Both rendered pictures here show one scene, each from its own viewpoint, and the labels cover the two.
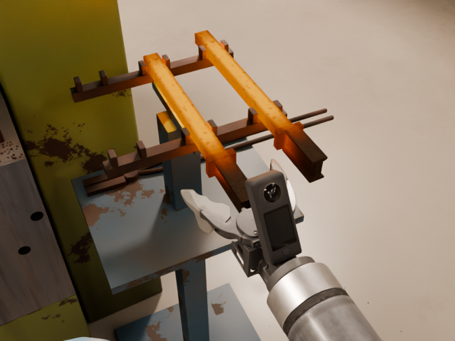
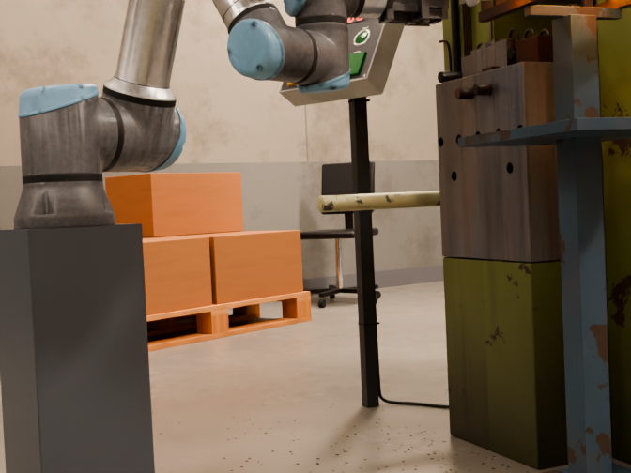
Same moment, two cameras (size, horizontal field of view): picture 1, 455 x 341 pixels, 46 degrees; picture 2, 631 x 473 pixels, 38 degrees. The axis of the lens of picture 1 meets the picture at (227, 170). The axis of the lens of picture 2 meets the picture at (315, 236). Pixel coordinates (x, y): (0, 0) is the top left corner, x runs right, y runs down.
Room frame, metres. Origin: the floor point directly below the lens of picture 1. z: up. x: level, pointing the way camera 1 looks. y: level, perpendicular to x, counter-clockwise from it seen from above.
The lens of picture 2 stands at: (0.38, -1.72, 0.62)
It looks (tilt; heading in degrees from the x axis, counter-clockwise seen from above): 2 degrees down; 95
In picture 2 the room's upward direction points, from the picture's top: 3 degrees counter-clockwise
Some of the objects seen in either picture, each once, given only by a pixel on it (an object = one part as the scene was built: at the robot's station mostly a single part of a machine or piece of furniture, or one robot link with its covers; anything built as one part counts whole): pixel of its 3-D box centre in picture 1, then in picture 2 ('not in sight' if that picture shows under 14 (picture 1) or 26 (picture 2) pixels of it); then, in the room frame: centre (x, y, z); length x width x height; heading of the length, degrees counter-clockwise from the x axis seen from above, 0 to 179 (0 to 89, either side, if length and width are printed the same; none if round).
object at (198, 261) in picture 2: not in sight; (158, 252); (-0.81, 2.87, 0.41); 1.45 x 1.11 x 0.81; 42
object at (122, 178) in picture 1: (216, 148); not in sight; (0.89, 0.02, 0.75); 0.60 x 0.04 x 0.01; 114
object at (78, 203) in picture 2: not in sight; (64, 201); (-0.25, 0.02, 0.65); 0.19 x 0.19 x 0.10
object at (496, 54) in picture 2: not in sight; (552, 61); (0.81, 0.70, 0.96); 0.42 x 0.20 x 0.09; 28
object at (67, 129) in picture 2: not in sight; (64, 129); (-0.24, 0.02, 0.79); 0.17 x 0.15 x 0.18; 55
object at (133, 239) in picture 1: (184, 199); (577, 132); (0.75, 0.09, 0.74); 0.40 x 0.30 x 0.02; 115
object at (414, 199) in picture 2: not in sight; (391, 200); (0.38, 0.86, 0.62); 0.44 x 0.05 x 0.05; 28
